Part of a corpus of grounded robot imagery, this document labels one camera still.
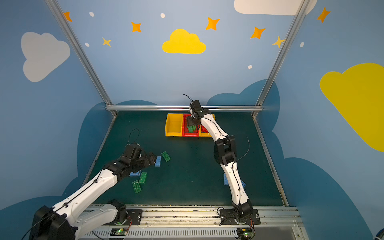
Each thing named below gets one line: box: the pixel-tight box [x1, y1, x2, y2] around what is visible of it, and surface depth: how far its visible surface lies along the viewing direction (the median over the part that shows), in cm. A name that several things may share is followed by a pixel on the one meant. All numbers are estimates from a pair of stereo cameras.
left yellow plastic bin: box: [165, 113, 183, 137], surface depth 113 cm
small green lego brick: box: [139, 172, 148, 184], surface depth 87 cm
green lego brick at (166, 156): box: [161, 151, 171, 162], surface depth 98 cm
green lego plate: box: [132, 180, 142, 194], surface depth 84 cm
